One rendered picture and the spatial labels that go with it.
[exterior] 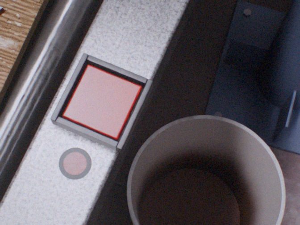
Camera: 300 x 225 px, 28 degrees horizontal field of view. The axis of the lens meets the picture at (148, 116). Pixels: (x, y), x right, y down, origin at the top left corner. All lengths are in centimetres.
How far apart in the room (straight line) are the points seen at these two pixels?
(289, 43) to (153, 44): 72
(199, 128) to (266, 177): 17
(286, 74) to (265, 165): 28
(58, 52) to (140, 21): 9
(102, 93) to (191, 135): 69
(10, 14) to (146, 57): 14
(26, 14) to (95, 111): 12
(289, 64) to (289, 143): 27
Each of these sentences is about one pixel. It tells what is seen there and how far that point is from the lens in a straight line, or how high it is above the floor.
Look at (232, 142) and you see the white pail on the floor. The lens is 126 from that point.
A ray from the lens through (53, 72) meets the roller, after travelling 61.
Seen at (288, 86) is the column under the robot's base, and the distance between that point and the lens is 145.
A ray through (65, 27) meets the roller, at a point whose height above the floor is 92.
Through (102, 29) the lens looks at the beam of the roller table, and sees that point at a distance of 62.
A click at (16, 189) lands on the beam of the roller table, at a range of 58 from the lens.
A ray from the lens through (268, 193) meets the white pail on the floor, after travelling 124.
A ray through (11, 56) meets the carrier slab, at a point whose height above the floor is 94.
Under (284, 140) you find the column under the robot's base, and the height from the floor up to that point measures 1.
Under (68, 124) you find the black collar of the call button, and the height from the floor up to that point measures 93.
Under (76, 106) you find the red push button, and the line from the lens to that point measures 58.
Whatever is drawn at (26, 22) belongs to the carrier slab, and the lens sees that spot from 61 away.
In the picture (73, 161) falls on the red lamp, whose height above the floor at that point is 92.
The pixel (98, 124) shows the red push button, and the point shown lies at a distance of 57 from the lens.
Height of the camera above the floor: 148
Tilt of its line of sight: 73 degrees down
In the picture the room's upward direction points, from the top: 3 degrees clockwise
